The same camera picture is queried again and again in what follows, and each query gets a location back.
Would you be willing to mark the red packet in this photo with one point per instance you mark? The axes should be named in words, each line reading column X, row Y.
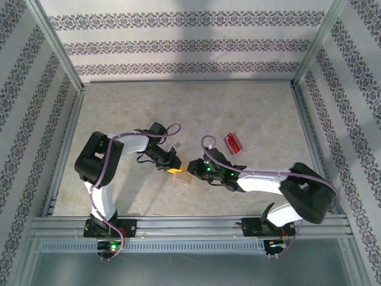
column 239, row 143

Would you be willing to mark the beige card holder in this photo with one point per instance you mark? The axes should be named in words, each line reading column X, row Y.
column 183, row 178

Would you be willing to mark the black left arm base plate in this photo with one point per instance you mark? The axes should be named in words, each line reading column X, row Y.
column 131, row 228

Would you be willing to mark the red credit card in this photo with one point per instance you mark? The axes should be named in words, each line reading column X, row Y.
column 232, row 144

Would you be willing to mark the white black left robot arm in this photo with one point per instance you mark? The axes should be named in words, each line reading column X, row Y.
column 134, row 145

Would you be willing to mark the aluminium frame post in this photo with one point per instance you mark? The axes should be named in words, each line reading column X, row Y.
column 57, row 44
column 316, row 44

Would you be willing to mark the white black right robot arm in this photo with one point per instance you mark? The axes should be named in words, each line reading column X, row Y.
column 259, row 183

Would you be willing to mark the aluminium front rail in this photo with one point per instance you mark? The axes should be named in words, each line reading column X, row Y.
column 193, row 226

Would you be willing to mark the aluminium side rail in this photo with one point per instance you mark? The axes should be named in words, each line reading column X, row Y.
column 73, row 119
column 302, row 104

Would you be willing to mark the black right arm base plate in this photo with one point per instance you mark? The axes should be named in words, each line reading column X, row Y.
column 248, row 231

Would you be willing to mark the aluminium back rail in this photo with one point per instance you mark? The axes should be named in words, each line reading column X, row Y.
column 190, row 81

